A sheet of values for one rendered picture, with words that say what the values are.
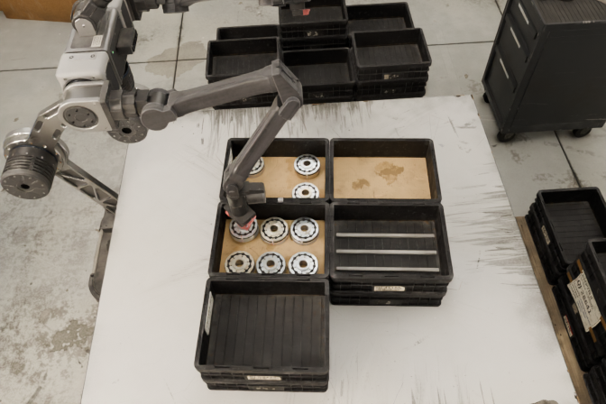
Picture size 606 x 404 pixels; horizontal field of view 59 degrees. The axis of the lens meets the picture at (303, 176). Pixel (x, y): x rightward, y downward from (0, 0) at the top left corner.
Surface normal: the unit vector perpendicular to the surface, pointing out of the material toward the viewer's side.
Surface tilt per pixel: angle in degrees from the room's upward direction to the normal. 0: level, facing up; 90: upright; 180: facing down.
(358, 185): 0
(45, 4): 91
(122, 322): 0
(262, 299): 0
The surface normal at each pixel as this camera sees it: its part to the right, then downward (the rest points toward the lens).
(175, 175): -0.03, -0.60
